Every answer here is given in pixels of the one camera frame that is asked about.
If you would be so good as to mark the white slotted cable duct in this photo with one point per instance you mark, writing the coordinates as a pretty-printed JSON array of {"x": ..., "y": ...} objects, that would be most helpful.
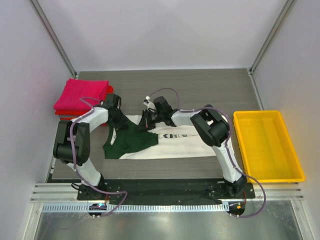
[{"x": 102, "y": 208}]

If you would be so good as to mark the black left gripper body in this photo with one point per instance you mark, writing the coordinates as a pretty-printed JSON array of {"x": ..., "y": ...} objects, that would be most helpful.
[{"x": 119, "y": 121}]

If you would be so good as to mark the yellow plastic bin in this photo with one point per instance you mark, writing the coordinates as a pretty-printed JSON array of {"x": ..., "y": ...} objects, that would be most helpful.
[{"x": 266, "y": 148}]

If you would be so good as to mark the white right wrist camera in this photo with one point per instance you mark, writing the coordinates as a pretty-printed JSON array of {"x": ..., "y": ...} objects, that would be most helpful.
[{"x": 148, "y": 103}]

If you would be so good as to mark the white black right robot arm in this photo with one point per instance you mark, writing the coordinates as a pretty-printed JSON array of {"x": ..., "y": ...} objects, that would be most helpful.
[{"x": 212, "y": 127}]

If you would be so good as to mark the folded red t-shirt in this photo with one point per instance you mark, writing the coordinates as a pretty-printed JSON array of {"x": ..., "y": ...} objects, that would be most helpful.
[{"x": 109, "y": 90}]

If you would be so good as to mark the folded orange t-shirt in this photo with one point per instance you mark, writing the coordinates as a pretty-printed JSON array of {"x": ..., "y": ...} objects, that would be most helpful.
[{"x": 68, "y": 117}]

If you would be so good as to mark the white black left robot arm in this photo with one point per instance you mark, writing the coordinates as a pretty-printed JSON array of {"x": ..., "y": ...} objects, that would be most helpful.
[{"x": 72, "y": 145}]

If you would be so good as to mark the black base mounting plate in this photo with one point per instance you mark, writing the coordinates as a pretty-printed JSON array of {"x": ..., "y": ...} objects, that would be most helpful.
[{"x": 170, "y": 191}]

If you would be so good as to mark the white and green raglan t-shirt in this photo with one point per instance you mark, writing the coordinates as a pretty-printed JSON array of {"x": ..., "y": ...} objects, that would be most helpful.
[{"x": 162, "y": 142}]

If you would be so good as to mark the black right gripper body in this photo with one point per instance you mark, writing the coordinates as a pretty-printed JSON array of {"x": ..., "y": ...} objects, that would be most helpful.
[{"x": 145, "y": 120}]

